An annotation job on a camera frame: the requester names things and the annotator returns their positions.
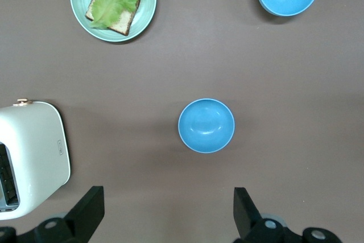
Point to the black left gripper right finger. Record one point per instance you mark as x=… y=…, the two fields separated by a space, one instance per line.
x=247 y=220

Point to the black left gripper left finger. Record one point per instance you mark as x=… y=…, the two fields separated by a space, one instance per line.
x=85 y=214

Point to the cream white toaster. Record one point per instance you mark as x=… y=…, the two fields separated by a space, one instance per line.
x=34 y=152

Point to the toast slice under lettuce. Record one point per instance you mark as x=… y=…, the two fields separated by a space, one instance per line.
x=123 y=22

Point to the light green plate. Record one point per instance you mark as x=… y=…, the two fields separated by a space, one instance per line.
x=146 y=4

